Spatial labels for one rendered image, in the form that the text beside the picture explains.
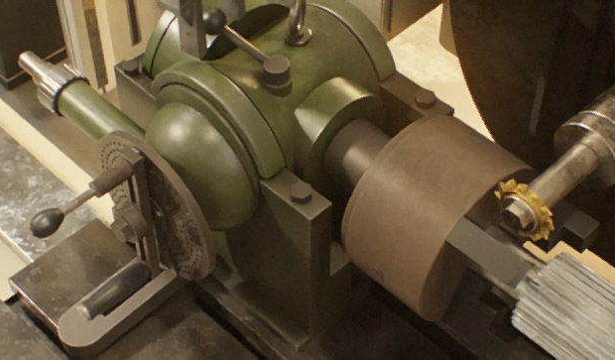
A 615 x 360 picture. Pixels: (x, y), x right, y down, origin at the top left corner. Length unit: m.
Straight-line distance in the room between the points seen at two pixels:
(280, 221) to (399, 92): 0.21
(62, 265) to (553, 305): 0.62
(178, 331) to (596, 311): 0.51
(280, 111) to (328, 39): 0.11
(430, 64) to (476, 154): 1.99
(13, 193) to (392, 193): 0.90
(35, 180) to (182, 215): 0.74
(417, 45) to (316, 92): 1.96
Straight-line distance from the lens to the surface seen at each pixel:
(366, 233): 1.17
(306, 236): 1.22
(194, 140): 1.23
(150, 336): 1.39
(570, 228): 1.22
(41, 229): 1.16
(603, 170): 1.18
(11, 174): 1.95
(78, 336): 1.38
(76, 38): 2.50
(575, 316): 1.14
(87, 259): 1.47
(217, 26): 1.25
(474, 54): 1.42
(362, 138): 1.25
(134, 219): 1.25
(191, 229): 1.22
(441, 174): 1.15
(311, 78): 1.27
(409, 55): 3.17
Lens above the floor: 2.15
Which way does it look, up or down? 49 degrees down
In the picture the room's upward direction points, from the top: straight up
